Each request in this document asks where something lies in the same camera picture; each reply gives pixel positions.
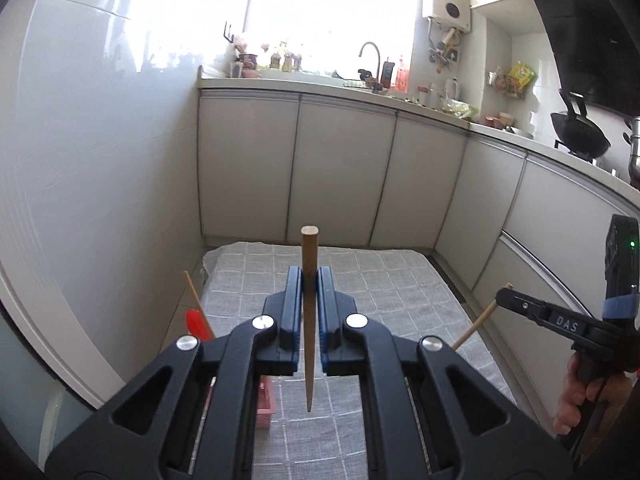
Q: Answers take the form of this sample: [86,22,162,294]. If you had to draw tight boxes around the grey checked tablecloth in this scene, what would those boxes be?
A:
[202,241,518,480]

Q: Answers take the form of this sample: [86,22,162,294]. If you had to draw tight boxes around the pink perforated utensil holder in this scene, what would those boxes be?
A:
[200,375,277,431]

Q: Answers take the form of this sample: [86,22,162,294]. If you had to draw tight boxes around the black wok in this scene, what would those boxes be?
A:
[550,89,612,158]

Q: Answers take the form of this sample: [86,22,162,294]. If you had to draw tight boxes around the kitchen window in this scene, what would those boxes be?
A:
[135,0,426,78]

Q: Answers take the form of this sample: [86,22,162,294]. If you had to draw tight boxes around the single wooden chopstick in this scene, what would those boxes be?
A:
[451,282,515,352]
[301,225,321,413]

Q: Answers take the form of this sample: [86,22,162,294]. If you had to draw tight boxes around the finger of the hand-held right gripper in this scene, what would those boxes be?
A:
[495,285,608,345]

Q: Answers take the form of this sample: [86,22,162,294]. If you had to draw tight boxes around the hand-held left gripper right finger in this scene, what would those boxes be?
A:
[318,267,575,480]

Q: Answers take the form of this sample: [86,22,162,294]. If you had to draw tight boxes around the red spatula with wooden handle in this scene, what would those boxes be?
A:
[182,271,216,341]

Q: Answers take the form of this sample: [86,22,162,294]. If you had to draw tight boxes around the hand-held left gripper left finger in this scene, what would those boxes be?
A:
[46,267,304,480]

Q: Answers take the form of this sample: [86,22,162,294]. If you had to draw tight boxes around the white kitchen base cabinets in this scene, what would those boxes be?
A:
[197,87,640,411]

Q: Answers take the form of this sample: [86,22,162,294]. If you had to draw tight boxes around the white kitchen countertop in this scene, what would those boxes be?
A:
[199,65,640,201]

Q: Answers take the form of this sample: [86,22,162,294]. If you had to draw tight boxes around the red plastic spoon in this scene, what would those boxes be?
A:
[185,310,212,345]

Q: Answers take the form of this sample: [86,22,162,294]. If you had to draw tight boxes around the yellow snack bag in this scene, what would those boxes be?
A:
[506,61,536,92]

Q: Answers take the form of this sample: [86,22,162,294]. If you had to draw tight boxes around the curved metal faucet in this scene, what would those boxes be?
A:
[358,41,382,93]

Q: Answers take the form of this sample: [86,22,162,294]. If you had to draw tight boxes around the gas stove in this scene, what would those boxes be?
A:
[552,140,621,177]

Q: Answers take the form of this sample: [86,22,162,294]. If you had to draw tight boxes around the row of windowsill ornaments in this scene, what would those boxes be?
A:
[230,32,306,78]

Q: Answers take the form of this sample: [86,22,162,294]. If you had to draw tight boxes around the person's right hand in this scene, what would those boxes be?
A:
[552,355,608,437]

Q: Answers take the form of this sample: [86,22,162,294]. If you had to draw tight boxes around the black range hood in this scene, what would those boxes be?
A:
[525,0,640,116]

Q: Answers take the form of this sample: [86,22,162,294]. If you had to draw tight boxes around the bag of green vegetables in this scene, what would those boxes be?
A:
[442,100,478,121]

